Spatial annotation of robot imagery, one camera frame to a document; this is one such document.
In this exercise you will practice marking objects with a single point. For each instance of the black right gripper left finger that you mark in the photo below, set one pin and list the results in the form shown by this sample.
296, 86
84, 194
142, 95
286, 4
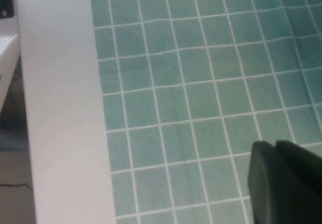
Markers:
262, 183

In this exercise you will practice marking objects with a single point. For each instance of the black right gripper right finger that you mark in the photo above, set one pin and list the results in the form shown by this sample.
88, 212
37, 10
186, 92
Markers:
302, 188

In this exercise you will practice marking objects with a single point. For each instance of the green checked tablecloth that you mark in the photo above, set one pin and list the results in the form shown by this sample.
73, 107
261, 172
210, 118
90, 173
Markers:
176, 83

